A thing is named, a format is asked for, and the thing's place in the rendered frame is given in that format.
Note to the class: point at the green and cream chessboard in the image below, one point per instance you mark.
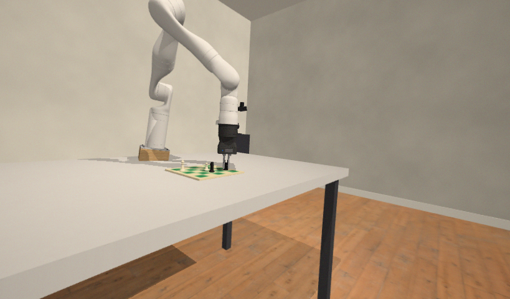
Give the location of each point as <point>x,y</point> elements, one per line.
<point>198,173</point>

